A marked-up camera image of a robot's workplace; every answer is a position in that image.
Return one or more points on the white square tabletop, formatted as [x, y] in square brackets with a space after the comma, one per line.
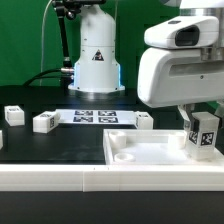
[151, 147]

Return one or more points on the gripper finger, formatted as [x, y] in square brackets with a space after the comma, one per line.
[189, 120]
[220, 110]

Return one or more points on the white boundary wall frame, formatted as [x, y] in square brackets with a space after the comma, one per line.
[90, 178]

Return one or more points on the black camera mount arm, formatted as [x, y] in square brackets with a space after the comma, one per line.
[68, 9]

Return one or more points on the white sheet with tags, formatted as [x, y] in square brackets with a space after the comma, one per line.
[103, 117]

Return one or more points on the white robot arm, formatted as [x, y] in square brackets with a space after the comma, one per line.
[183, 65]

